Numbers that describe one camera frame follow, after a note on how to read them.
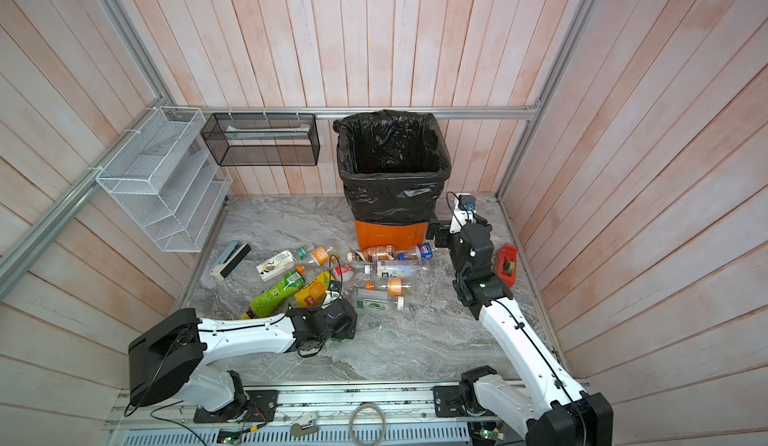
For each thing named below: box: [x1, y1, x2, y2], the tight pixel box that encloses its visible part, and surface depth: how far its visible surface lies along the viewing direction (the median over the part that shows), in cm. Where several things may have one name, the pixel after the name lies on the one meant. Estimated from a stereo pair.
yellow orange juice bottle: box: [289, 271, 331, 308], surface depth 90 cm
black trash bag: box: [333, 110, 452, 223], surface depth 87 cm
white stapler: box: [210, 240, 251, 282], surface depth 100 cm
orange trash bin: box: [354, 219, 429, 250], surface depth 100 cm
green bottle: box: [241, 266, 305, 320], surface depth 90 cm
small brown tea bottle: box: [347, 245, 395, 262], surface depth 100 cm
